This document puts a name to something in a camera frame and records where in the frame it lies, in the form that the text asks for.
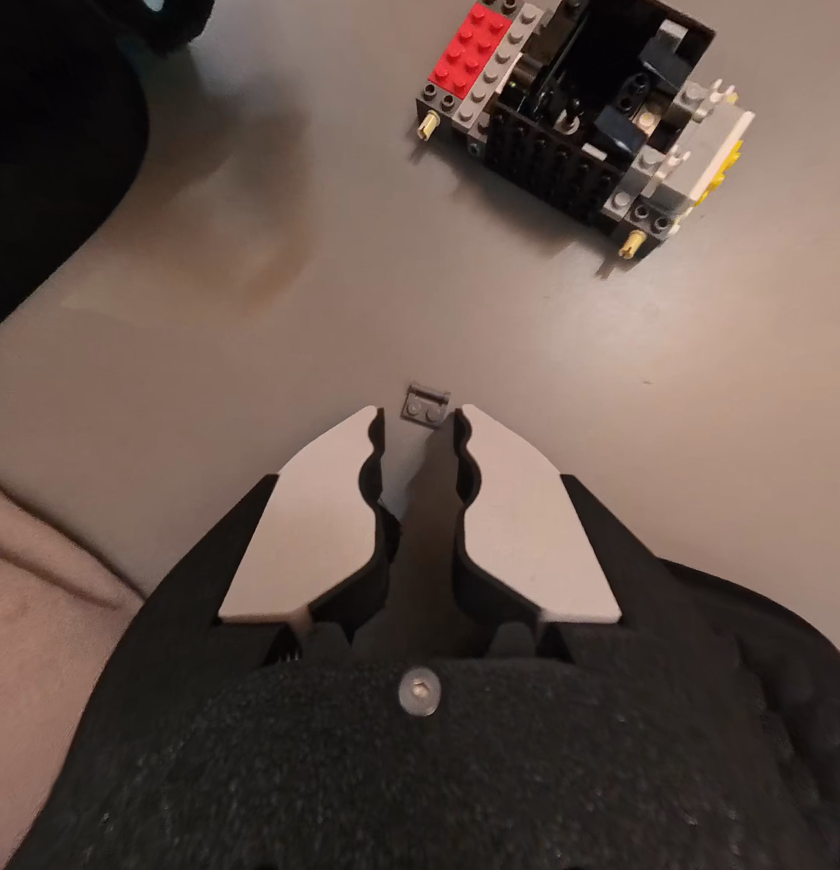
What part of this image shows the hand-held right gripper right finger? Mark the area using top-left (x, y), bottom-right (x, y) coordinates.
top-left (453, 403), bottom-right (623, 643)

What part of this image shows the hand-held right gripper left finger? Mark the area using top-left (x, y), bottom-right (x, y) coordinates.
top-left (217, 406), bottom-right (402, 629)

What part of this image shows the grey desk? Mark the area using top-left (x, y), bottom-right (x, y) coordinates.
top-left (0, 0), bottom-right (840, 674)

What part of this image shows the black and grey brick model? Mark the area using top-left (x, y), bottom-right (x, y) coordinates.
top-left (415, 0), bottom-right (757, 261)

